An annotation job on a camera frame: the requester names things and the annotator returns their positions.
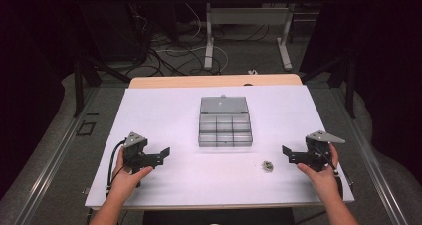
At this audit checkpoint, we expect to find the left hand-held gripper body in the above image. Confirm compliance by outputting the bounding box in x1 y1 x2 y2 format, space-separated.
122 131 157 175

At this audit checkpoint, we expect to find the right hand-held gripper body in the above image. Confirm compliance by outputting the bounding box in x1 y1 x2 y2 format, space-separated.
303 129 346 173

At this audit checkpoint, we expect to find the clear plastic compartment box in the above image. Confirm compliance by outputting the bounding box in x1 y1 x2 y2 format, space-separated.
198 94 254 148

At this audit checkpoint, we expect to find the person's left hand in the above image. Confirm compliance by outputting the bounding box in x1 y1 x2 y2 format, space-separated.
110 147 154 199

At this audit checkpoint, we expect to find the person's right hand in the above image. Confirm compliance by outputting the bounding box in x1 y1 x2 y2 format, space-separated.
296 144 341 203

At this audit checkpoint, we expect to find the white table mat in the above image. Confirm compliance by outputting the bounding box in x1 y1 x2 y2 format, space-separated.
84 84 355 210

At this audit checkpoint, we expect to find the black metal stand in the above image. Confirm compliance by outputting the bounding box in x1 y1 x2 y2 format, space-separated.
73 50 132 118
299 50 358 120

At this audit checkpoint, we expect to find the wooden table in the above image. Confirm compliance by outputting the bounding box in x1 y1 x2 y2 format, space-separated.
127 73 304 90

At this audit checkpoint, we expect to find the white-legged table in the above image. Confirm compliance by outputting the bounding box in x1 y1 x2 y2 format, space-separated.
184 0 330 71

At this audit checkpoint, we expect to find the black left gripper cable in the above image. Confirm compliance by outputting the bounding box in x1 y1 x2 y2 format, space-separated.
105 139 127 198

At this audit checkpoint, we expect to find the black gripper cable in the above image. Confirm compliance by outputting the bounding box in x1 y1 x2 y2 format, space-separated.
318 147 345 200
105 139 127 198

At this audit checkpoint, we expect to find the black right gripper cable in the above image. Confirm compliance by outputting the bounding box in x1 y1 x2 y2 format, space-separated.
318 147 345 200

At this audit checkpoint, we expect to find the metal floor rail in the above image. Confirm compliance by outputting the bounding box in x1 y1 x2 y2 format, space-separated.
331 86 401 225
12 86 99 225

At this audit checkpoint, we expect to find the bundle of floor cables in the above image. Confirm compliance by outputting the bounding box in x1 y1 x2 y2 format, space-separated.
127 2 270 78

